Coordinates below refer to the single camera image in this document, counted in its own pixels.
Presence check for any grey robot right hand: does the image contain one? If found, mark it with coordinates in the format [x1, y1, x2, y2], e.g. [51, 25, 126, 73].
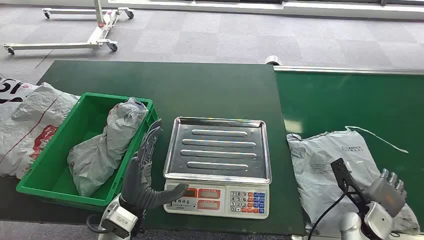
[363, 168, 408, 218]

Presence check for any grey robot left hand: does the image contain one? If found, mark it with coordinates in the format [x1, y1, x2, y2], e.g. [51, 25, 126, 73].
[119, 118, 190, 213]

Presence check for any grey mailer package with logo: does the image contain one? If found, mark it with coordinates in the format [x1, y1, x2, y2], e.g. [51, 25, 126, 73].
[286, 125, 421, 237]

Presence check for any crumpled grey plastic package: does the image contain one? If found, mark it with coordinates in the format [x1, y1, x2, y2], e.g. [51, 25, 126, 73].
[67, 97, 149, 198]

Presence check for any green plastic basket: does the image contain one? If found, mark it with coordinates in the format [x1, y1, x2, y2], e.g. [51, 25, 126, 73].
[15, 92, 160, 213]

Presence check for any electronic scale with steel tray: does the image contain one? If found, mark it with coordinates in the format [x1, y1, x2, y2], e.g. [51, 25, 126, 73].
[162, 116, 273, 220]

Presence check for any white sack with red print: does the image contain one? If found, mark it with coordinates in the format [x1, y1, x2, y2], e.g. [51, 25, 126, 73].
[0, 82, 80, 180]

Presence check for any white sack with black print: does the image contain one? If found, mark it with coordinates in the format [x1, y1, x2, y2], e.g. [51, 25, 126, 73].
[0, 78, 40, 122]

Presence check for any silver roller end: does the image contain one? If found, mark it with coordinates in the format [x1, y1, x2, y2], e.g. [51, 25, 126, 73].
[264, 55, 283, 66]

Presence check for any white window ledge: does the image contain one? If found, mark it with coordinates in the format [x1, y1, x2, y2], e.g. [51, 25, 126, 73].
[106, 0, 424, 21]

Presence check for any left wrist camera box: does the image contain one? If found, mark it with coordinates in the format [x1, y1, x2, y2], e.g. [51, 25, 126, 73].
[101, 203, 139, 240]

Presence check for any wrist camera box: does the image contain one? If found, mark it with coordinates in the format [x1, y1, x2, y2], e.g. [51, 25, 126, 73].
[330, 157, 366, 200]
[101, 203, 139, 240]

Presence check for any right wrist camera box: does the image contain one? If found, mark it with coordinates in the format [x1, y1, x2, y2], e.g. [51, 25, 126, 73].
[330, 157, 366, 200]

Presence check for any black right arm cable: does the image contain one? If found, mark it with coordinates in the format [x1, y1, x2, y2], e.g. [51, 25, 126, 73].
[307, 188, 349, 240]

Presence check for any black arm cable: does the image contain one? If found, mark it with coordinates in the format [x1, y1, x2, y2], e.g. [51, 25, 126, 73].
[86, 214, 104, 235]
[307, 188, 349, 240]

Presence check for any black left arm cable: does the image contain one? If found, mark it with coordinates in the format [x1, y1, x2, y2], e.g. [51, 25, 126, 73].
[86, 214, 104, 235]

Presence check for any green conveyor belt with rail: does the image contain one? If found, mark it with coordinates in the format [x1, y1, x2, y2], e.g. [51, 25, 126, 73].
[273, 65, 424, 240]

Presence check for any white wheeled stand frame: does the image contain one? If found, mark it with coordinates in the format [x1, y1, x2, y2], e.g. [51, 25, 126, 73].
[2, 0, 135, 56]

